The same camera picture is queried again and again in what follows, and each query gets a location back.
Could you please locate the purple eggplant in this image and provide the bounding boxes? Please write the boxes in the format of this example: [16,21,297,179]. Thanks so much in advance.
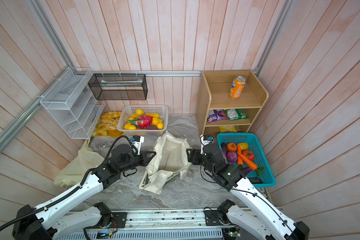
[241,167,253,176]

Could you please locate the green snack packet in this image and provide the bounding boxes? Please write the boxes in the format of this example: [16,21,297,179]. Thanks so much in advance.
[225,109,249,121]

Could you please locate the white plastic basket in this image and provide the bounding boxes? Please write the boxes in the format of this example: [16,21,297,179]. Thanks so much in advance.
[117,105,169,136]

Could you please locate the dragon fruit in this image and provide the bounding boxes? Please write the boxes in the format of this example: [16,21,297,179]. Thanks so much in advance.
[128,115,153,129]

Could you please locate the yellow snack packet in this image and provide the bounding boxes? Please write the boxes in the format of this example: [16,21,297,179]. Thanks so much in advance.
[219,126,238,133]

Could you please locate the red tomato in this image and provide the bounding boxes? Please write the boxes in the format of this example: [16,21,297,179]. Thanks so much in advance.
[242,150,256,161]

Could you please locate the teal plastic basket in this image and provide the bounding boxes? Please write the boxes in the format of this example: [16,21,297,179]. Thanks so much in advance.
[217,133,276,188]

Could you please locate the yellow bell pepper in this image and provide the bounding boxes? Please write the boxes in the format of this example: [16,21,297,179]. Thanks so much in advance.
[238,143,249,151]

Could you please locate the purple snack packet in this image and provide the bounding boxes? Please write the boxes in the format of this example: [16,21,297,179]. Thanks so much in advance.
[207,110,228,123]

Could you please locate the orange pumpkin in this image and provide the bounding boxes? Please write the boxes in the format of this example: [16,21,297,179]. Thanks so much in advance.
[226,143,238,152]

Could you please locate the canvas tote bag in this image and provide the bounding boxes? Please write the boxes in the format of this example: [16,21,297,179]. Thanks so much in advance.
[139,132,191,195]

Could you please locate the carrot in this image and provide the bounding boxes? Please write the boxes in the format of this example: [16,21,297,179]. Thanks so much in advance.
[236,144,258,170]

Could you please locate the long thin eggplant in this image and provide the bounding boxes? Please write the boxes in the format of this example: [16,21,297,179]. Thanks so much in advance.
[221,143,228,163]

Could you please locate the orange soda can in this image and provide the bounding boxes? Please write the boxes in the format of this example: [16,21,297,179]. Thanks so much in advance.
[230,76,247,99]

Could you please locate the purple onion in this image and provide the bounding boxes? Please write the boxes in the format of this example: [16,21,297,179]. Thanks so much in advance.
[226,151,238,163]

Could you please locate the dark cucumber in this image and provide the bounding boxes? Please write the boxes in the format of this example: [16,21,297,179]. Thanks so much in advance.
[249,178,263,184]

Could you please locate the wooden shelf unit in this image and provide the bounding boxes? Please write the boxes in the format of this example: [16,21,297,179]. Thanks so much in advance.
[196,70,269,137]

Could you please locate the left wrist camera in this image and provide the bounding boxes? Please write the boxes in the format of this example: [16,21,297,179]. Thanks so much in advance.
[131,135,145,155]

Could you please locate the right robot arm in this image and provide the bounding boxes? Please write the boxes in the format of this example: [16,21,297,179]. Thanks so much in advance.
[187,144,310,240]

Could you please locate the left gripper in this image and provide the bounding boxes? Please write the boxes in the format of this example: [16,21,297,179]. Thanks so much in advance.
[119,150,157,173]

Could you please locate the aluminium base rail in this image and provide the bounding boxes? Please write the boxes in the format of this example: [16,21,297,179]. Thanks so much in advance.
[38,206,290,240]

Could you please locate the yellow plastic bag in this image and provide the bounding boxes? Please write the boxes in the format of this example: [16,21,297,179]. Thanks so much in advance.
[54,140,104,187]

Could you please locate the white wire rack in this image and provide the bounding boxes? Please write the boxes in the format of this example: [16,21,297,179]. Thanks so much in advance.
[40,68,105,140]

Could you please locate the black mesh basket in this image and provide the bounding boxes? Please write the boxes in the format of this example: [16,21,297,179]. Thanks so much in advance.
[89,73,148,101]

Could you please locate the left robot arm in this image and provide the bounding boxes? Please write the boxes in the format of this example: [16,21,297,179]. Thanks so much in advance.
[0,144,156,240]

